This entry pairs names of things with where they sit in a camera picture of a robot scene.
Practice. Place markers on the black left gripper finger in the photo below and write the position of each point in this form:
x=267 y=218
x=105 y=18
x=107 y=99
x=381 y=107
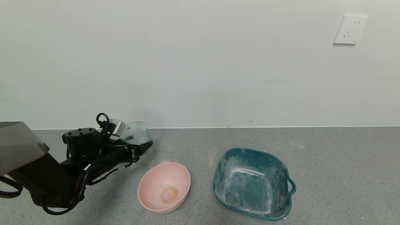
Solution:
x=144 y=147

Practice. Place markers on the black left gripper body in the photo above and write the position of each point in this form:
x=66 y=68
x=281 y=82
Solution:
x=134 y=154

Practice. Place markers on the pink plastic bowl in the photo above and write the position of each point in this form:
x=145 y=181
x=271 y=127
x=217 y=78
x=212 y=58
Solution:
x=156 y=181

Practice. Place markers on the thin tan powder residue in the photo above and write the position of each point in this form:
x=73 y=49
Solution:
x=169 y=195

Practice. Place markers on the white powder residue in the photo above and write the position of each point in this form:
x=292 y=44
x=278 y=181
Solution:
x=247 y=181

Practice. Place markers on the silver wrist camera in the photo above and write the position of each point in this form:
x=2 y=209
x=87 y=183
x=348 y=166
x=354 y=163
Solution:
x=117 y=127

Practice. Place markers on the white wall socket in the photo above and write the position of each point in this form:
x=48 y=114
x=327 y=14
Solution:
x=350 y=29

